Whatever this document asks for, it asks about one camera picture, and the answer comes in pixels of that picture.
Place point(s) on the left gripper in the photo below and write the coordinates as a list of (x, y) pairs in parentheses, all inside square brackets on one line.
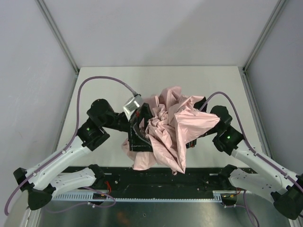
[(132, 133)]

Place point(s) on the pink folding umbrella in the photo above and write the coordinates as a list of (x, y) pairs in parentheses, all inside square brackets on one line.
[(175, 123)]

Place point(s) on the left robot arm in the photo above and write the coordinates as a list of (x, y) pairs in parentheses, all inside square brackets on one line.
[(44, 181)]

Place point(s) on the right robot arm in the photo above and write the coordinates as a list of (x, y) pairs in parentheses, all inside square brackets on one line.
[(271, 181)]

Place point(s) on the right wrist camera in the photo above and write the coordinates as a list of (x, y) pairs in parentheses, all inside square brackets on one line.
[(191, 144)]

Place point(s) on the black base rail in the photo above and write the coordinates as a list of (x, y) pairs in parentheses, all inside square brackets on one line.
[(160, 182)]

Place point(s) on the grey cable duct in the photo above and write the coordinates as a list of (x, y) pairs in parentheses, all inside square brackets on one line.
[(89, 196)]

